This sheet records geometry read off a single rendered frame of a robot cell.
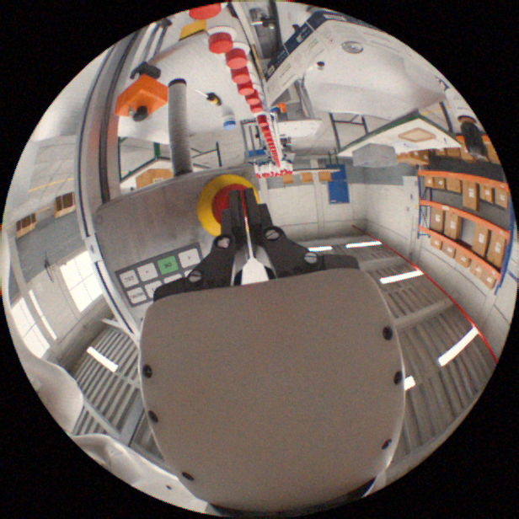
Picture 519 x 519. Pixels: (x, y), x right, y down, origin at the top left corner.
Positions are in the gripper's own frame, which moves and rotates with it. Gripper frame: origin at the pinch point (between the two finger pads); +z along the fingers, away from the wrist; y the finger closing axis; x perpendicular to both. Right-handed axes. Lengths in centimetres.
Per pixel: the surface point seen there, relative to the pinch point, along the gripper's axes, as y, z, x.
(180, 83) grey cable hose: -7.3, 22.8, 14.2
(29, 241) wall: -534, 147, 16
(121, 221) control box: -10.4, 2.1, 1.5
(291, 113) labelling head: 16.0, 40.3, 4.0
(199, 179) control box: -3.4, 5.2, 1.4
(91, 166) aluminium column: -13.5, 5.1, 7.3
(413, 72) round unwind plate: 55, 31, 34
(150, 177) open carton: -90, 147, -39
